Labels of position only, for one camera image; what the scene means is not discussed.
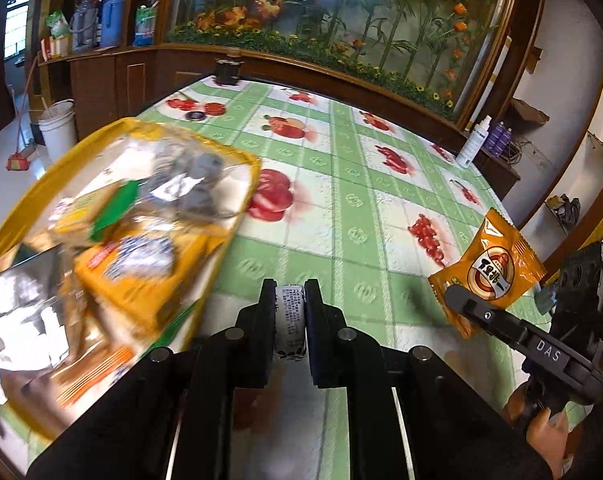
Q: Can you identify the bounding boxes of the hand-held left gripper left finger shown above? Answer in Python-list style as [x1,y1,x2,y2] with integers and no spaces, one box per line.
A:
[29,279,278,480]

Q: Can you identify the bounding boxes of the brown wall shelf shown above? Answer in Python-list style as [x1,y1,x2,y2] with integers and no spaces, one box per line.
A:
[511,99,549,126]

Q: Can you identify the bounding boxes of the small white candy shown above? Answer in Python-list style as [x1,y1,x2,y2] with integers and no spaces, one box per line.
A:
[273,284,309,363]

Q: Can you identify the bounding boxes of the red broom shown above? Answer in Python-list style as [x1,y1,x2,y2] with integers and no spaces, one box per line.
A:
[6,57,45,172]

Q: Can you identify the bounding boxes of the dark bundle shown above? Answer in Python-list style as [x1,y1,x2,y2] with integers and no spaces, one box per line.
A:
[546,195,582,233]

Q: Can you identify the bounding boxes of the person's right forearm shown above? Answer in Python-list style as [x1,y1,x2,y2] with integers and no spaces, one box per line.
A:
[569,340,603,480]

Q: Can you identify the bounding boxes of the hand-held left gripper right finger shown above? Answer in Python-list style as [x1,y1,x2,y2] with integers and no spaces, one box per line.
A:
[304,280,552,480]

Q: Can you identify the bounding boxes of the blue thermos flask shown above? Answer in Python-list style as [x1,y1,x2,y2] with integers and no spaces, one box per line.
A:
[98,0,125,48]

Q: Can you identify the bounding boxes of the brown wooden cabinet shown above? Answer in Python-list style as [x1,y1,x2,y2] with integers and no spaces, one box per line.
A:
[39,45,522,196]

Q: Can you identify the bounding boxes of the glass artificial flower display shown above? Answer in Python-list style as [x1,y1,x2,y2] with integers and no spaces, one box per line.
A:
[166,0,522,121]

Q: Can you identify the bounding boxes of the red white carton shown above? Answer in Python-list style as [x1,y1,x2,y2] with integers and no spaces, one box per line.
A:
[40,37,72,58]

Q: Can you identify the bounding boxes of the person's right hand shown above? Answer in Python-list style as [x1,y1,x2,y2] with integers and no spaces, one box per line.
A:
[501,385,587,466]

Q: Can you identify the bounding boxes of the white rolled paper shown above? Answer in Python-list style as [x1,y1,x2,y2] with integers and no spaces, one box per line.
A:
[461,35,512,131]

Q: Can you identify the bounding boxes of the grey thermos flask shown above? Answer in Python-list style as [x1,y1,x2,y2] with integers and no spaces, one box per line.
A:
[69,0,98,51]

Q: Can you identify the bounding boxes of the purple bottle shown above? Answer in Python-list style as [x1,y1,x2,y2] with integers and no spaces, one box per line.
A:
[484,121,502,157]
[496,122,513,157]

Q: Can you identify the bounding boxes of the yellow green cracker packet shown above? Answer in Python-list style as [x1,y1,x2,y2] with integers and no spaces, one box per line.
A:
[49,185,117,241]

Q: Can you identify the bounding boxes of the dark silver foil packet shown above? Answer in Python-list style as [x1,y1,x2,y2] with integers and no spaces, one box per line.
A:
[0,250,80,401]

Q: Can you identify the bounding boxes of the green white bag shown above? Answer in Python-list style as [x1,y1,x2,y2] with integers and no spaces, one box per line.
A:
[44,10,71,40]

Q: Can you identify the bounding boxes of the white plastic bucket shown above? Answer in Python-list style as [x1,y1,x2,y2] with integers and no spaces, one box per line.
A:
[38,100,77,161]

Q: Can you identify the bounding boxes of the dark glass jar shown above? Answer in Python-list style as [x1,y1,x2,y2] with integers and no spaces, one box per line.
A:
[216,55,242,87]

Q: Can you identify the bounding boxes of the window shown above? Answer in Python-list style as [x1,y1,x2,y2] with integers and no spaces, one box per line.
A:
[4,0,32,56]

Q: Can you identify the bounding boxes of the yellow rimmed white tray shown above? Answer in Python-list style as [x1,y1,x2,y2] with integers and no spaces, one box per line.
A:
[0,117,262,443]

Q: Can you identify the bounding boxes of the white spray bottle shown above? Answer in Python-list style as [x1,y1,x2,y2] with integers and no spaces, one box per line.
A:
[455,115,493,170]

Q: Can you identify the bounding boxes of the orange round logo snack packet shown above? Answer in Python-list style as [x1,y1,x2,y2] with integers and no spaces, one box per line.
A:
[428,207,547,339]

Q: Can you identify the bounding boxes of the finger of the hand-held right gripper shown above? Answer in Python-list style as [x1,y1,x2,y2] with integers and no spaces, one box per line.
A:
[444,284,529,343]

